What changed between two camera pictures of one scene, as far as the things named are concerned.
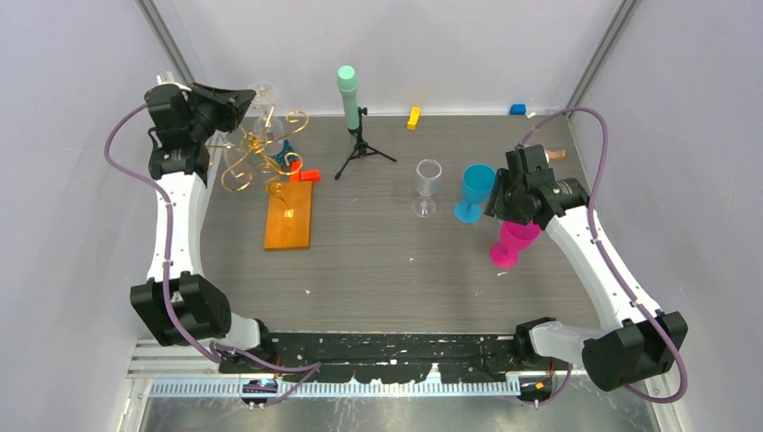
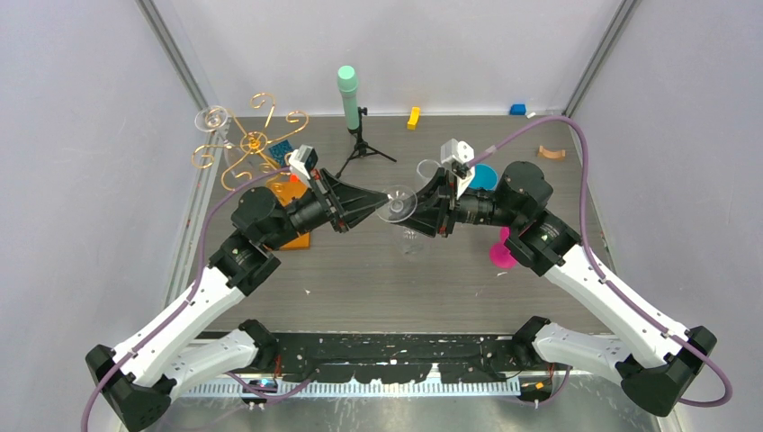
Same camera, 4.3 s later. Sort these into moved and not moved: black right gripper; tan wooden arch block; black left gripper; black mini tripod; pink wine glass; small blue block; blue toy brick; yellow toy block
Moved: black right gripper; black left gripper
Not moved: tan wooden arch block; yellow toy block; small blue block; blue toy brick; black mini tripod; pink wine glass
